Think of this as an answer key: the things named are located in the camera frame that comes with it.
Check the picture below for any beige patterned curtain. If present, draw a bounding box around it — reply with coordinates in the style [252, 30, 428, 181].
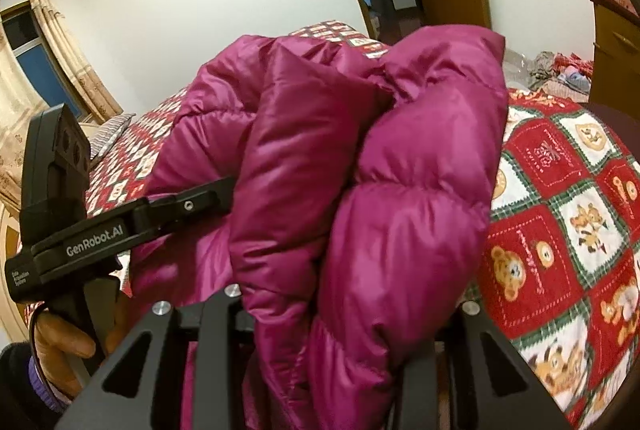
[1, 0, 122, 209]

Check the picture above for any grey striped pillow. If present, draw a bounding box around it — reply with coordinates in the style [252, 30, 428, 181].
[89, 112, 136, 170]

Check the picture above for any blue window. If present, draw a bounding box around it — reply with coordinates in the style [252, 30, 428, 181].
[1, 3, 89, 120]

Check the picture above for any brown wooden dresser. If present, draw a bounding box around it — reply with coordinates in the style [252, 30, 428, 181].
[589, 0, 640, 120]

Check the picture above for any dark purple-cuffed sleeve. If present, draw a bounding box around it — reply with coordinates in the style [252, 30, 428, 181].
[1, 309, 76, 429]

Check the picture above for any magenta down jacket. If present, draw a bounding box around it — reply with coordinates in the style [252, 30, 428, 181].
[129, 24, 508, 429]

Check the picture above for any pile of mixed clothes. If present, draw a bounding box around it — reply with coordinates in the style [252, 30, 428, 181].
[527, 52, 593, 102]

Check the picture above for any red teddy bear blanket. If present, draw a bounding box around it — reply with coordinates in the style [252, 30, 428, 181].
[22, 20, 640, 430]

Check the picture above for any person's left hand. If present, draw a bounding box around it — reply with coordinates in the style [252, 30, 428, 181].
[31, 293, 132, 399]

